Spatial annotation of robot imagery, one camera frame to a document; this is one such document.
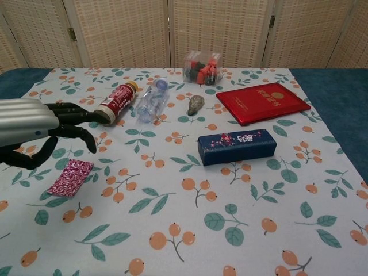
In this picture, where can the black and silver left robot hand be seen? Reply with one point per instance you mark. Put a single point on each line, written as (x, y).
(28, 120)

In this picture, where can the pink patterned packet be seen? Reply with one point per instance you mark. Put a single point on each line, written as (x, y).
(70, 178)

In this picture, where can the red labelled drink bottle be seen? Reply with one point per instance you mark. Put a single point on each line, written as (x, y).
(120, 97)

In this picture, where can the brass screen hinge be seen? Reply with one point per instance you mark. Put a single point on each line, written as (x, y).
(72, 34)
(272, 22)

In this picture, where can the clear plastic water bottle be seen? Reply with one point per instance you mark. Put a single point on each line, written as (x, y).
(152, 103)

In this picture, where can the woven folding screen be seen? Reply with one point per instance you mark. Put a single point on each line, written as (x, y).
(129, 28)

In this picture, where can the fruit and leaf print tablecloth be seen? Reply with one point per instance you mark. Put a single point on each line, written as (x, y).
(172, 201)

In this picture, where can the clear box of red black pieces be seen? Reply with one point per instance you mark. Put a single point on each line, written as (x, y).
(202, 69)

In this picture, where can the navy blue rectangular box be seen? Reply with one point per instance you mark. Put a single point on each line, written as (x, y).
(235, 146)

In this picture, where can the red certificate book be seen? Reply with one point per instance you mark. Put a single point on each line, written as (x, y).
(261, 102)

